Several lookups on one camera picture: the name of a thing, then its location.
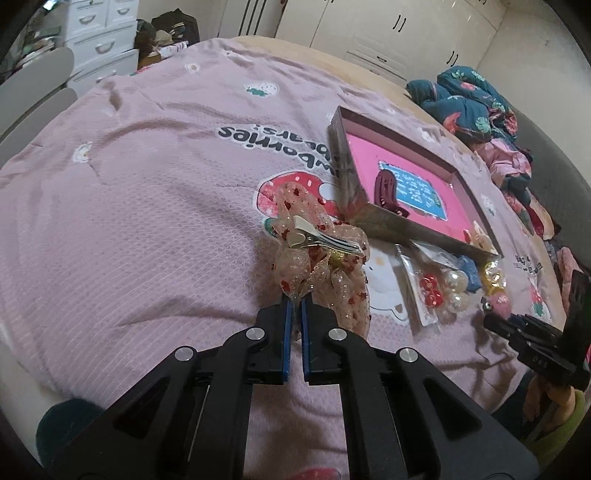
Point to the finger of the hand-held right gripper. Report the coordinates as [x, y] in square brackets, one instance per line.
[501, 327]

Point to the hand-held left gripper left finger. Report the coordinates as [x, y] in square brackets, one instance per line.
[285, 341]

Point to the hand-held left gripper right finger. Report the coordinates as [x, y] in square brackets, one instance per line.
[306, 341]

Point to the mesh bow hair clip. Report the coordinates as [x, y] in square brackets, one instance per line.
[300, 270]

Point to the pink-lined cardboard box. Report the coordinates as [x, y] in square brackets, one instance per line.
[369, 152]

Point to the person's right forearm green sleeve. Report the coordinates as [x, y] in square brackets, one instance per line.
[565, 434]

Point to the person's right hand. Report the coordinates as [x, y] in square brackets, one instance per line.
[551, 399]

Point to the pink hair accessory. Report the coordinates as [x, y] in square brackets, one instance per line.
[497, 304]

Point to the yellow hair accessory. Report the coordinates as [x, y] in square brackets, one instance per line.
[493, 276]

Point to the small blue packet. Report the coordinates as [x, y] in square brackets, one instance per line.
[470, 274]

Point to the clear bag of bead ties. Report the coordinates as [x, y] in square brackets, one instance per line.
[436, 288]

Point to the beige wrapped snack bars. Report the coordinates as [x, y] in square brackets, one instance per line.
[478, 237]

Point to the pink clothes pile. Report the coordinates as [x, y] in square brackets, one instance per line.
[512, 170]

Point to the blue snack packet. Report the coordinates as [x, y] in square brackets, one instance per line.
[422, 189]

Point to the dark red hair claw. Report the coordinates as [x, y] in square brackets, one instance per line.
[388, 191]

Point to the pink printed blanket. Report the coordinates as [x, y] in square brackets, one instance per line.
[161, 207]

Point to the blue floral quilt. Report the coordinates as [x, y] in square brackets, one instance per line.
[471, 108]

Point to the dark teal cloth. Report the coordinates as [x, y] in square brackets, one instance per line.
[69, 429]

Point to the tan bed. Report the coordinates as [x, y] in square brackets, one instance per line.
[369, 76]

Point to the white wardrobe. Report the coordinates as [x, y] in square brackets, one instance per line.
[406, 32]

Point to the dark bags pile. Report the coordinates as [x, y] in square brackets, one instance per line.
[171, 34]

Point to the white drawer chest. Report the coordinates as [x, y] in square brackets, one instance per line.
[101, 46]

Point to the grey chair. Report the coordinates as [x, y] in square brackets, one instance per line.
[32, 92]

